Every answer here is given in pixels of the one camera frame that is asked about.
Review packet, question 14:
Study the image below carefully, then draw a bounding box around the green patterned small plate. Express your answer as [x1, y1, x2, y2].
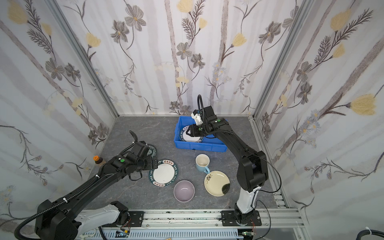
[147, 144, 158, 157]

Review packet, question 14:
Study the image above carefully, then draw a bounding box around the white plate green lettered rim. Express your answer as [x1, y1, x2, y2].
[179, 126, 204, 143]

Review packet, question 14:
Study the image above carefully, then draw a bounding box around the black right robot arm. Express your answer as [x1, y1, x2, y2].
[188, 106, 269, 225]

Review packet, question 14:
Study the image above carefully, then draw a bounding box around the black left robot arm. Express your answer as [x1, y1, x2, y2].
[35, 141, 158, 240]

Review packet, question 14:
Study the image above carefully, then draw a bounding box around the blue plastic bin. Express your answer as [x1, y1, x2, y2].
[174, 116, 228, 153]

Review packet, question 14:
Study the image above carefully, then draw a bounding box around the light blue mug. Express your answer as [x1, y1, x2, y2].
[196, 154, 211, 174]

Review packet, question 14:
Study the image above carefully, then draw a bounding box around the brown bottle orange cap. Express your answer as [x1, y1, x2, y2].
[93, 156, 107, 167]

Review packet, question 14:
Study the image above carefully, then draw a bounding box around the purple bowl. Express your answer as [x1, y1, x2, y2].
[174, 180, 195, 203]

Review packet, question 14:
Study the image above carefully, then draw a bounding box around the cream floral plate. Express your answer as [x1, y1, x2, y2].
[204, 171, 231, 197]

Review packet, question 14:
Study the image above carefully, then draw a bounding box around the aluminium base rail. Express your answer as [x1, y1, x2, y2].
[74, 208, 304, 240]

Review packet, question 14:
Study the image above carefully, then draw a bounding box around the black corrugated cable conduit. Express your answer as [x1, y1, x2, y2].
[13, 173, 103, 240]

